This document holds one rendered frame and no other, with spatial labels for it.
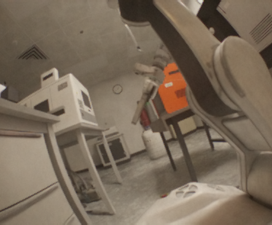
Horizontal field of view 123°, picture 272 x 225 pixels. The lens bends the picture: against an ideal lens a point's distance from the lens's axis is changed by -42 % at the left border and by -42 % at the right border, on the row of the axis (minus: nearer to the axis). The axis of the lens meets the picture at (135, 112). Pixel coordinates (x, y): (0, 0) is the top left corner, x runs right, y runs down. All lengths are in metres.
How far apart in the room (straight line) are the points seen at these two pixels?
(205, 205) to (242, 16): 1.08
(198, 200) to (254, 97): 0.39
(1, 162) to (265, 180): 0.82
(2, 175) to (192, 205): 0.64
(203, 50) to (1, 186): 0.64
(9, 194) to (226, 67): 0.63
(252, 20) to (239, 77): 0.80
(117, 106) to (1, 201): 4.03
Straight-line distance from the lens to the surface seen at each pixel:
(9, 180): 0.50
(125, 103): 4.19
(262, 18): 0.98
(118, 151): 3.43
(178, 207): 0.49
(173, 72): 1.18
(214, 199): 0.54
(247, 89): 0.24
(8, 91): 0.57
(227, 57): 0.25
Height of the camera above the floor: 0.66
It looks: 9 degrees up
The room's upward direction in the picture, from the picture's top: 21 degrees counter-clockwise
